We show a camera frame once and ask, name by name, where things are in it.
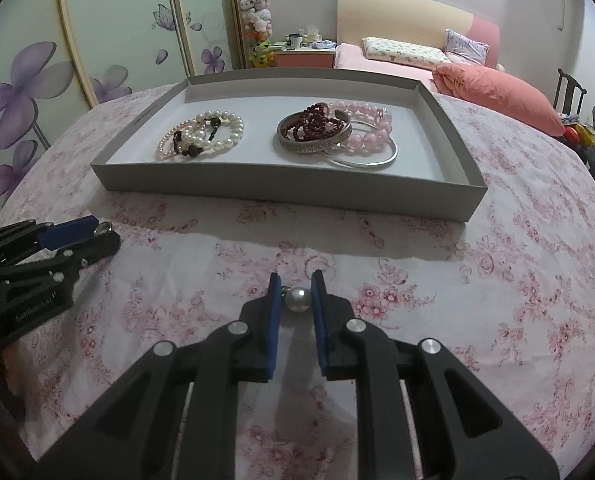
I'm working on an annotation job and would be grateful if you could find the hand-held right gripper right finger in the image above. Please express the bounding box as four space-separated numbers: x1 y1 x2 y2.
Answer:
311 270 561 480

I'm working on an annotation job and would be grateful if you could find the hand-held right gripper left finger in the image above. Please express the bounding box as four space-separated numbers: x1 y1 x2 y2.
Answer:
35 272 283 480

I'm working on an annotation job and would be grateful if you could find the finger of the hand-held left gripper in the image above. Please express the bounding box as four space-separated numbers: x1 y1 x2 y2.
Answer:
0 232 122 293
0 216 100 261

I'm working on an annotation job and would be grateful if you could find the large pearl earring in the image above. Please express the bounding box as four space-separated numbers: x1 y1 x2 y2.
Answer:
284 286 311 315

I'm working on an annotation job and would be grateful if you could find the grey cardboard box tray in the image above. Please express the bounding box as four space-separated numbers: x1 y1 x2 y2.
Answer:
90 69 489 223

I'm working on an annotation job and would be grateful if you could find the black bead bracelet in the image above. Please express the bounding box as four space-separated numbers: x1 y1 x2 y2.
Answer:
172 117 222 157

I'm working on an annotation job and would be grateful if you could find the wide silver cuff bangle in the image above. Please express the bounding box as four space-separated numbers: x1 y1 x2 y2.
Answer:
276 110 353 155

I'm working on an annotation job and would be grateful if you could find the white pearl bracelet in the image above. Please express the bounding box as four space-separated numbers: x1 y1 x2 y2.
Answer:
178 110 245 151

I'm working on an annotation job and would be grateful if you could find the large pink bead bracelet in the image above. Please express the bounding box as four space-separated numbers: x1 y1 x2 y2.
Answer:
325 100 394 153

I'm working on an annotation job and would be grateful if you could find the dark red bead bracelet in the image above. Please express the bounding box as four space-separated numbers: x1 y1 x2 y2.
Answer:
280 102 348 143

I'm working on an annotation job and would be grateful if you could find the pink floral bedsheet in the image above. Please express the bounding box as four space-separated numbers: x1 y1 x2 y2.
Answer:
0 82 595 480

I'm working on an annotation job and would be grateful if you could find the thin silver bangle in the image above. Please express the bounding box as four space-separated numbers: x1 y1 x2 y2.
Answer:
325 120 399 169

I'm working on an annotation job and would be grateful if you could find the wardrobe with purple flowers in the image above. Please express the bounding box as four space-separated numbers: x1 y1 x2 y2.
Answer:
0 0 243 211

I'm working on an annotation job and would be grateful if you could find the pink nightstand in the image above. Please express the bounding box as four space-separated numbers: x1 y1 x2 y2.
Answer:
272 49 337 68

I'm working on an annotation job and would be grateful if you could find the plain pink bed sheet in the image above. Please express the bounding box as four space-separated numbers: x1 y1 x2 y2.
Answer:
333 42 435 81

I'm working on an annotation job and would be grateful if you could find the white patterned pillow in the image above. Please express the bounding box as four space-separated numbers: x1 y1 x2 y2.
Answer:
361 36 448 71

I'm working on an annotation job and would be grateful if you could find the tube of plush toys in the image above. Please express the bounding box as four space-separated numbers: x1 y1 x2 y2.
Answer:
238 0 274 69

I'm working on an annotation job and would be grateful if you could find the orange duvet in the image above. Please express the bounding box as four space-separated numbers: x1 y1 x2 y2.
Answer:
432 62 567 137

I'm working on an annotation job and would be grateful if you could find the purple patterned pillow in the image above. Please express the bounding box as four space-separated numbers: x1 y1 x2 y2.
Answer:
444 29 491 67

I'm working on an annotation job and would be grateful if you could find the cream and pink headboard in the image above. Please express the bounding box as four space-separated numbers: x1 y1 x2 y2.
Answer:
336 0 501 68

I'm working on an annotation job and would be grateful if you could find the red and yellow bag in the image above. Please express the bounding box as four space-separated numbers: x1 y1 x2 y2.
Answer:
565 120 595 153

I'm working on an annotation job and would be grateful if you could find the black wooden chair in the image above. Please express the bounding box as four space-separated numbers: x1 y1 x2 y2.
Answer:
553 67 587 116

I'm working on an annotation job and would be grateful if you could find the small pink pearl bracelet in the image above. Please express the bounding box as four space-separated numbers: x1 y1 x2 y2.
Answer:
156 119 203 161

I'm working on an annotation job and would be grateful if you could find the wall cable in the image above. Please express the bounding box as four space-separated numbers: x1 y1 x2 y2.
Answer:
552 0 585 31

